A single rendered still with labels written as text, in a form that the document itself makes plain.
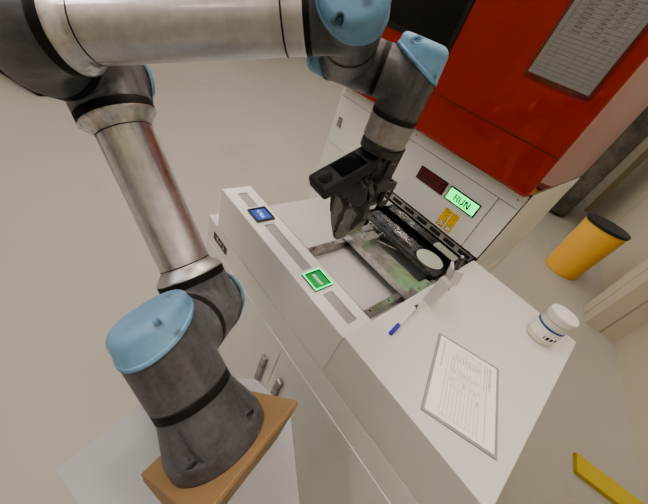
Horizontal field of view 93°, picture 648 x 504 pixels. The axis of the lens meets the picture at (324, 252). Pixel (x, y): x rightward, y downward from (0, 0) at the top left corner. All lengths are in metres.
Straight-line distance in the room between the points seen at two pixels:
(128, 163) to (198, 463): 0.44
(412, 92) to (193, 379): 0.50
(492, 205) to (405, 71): 0.67
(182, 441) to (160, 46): 0.48
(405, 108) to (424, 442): 0.55
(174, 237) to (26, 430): 1.21
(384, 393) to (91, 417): 1.23
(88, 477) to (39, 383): 1.08
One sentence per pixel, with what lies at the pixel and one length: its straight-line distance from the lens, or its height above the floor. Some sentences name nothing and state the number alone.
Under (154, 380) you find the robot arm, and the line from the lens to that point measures 0.47.
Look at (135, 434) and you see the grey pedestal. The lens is 0.69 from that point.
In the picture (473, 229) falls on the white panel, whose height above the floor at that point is 1.05.
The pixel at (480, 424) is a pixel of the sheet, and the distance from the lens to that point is 0.72.
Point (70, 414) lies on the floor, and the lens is 1.64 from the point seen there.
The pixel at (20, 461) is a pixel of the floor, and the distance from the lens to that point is 1.62.
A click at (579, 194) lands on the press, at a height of 0.42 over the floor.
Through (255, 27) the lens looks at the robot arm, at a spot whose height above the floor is 1.42.
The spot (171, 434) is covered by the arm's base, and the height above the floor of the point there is 0.98.
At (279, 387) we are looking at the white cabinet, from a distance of 0.97.
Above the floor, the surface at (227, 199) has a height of 0.95.
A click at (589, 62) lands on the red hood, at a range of 0.99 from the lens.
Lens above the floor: 1.47
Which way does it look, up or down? 38 degrees down
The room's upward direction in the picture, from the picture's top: 23 degrees clockwise
